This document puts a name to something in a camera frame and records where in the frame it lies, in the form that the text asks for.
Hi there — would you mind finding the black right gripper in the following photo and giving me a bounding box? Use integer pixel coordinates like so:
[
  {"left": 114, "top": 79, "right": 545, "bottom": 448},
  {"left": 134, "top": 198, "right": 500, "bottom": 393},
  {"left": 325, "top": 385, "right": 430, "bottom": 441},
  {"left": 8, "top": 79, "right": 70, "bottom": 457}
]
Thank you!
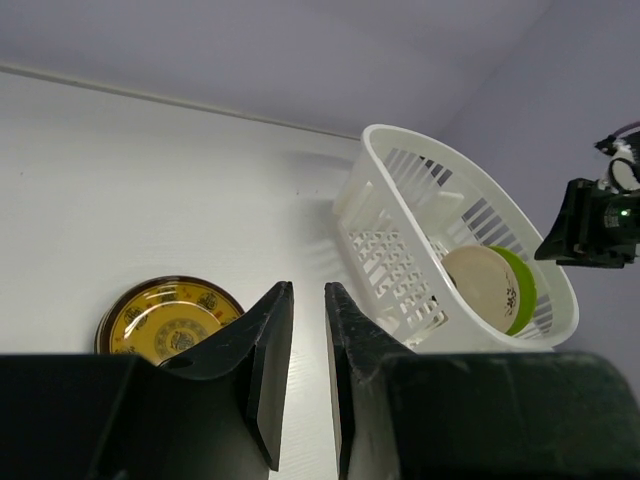
[{"left": 534, "top": 178, "right": 639, "bottom": 269}]

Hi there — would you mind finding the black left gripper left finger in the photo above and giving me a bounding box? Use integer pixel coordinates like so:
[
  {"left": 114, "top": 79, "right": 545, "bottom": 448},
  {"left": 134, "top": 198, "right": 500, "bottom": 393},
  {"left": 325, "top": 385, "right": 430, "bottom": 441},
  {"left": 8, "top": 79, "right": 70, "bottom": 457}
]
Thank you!
[{"left": 1, "top": 282, "right": 294, "bottom": 479}]

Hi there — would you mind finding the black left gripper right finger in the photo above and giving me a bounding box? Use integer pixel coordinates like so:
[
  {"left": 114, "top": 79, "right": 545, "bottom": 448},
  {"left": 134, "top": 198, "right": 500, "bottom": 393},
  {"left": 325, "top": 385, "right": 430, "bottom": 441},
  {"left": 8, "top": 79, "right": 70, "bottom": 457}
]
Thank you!
[{"left": 325, "top": 282, "right": 639, "bottom": 479}]

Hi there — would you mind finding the yellow plate with brown rim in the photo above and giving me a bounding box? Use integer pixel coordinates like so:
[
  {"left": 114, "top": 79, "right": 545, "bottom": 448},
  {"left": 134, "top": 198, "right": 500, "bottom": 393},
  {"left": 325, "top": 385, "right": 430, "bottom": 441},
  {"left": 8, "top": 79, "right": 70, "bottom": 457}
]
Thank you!
[{"left": 94, "top": 275, "right": 244, "bottom": 365}]

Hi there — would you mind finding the white plastic dish rack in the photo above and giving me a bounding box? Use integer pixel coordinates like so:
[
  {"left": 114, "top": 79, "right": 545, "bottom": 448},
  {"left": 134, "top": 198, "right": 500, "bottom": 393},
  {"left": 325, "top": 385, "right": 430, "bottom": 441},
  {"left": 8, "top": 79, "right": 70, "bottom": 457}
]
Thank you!
[{"left": 333, "top": 124, "right": 579, "bottom": 353}]

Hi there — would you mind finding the lime green plate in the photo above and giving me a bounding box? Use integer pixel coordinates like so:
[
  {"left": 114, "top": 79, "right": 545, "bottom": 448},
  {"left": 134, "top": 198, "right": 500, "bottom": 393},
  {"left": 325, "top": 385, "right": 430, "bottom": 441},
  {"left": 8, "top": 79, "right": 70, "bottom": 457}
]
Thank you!
[{"left": 490, "top": 246, "right": 537, "bottom": 336}]

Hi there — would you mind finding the cream plate with black mark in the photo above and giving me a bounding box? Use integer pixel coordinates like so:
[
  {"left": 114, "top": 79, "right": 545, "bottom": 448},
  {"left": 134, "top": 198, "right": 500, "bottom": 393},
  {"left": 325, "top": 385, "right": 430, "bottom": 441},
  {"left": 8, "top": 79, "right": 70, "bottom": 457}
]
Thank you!
[{"left": 442, "top": 245, "right": 520, "bottom": 333}]

